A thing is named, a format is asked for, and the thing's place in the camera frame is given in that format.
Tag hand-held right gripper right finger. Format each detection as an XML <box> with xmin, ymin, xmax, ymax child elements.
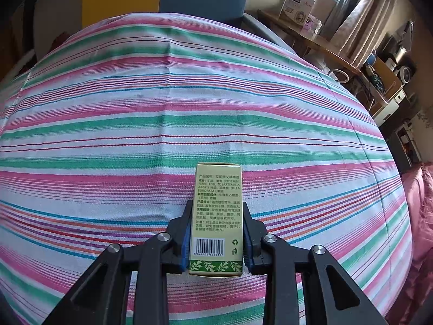
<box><xmin>242</xmin><ymin>206</ymin><xmax>389</xmax><ymax>325</ymax></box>

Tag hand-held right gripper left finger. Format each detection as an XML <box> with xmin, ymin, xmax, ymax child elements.
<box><xmin>42</xmin><ymin>200</ymin><xmax>193</xmax><ymax>325</ymax></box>

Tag small green box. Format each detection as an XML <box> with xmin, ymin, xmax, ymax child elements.
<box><xmin>189</xmin><ymin>162</ymin><xmax>245</xmax><ymax>277</ymax></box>

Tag white plastic container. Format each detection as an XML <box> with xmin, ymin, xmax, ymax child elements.
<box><xmin>311</xmin><ymin>54</ymin><xmax>350</xmax><ymax>83</ymax></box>

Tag white side cabinet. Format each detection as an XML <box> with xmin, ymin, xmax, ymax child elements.
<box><xmin>372</xmin><ymin>88</ymin><xmax>406</xmax><ymax>127</ymax></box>

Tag brown cardboard box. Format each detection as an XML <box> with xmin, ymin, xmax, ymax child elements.
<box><xmin>363</xmin><ymin>56</ymin><xmax>403</xmax><ymax>105</ymax></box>

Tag wooden side desk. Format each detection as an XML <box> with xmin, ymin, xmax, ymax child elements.
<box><xmin>257</xmin><ymin>9</ymin><xmax>362</xmax><ymax>73</ymax></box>

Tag pink small container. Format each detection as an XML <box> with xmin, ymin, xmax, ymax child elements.
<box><xmin>304</xmin><ymin>16</ymin><xmax>323</xmax><ymax>35</ymax></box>

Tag black speaker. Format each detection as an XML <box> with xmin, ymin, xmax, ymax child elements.
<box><xmin>382</xmin><ymin>20</ymin><xmax>416</xmax><ymax>85</ymax></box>

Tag white cardboard box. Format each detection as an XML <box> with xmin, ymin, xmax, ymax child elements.
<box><xmin>278</xmin><ymin>0</ymin><xmax>317</xmax><ymax>24</ymax></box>

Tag patterned curtain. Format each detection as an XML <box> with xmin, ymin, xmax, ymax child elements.
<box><xmin>333</xmin><ymin>0</ymin><xmax>401</xmax><ymax>70</ymax></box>

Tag wooden wardrobe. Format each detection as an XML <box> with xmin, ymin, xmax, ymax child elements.
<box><xmin>0</xmin><ymin>0</ymin><xmax>36</xmax><ymax>82</ymax></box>

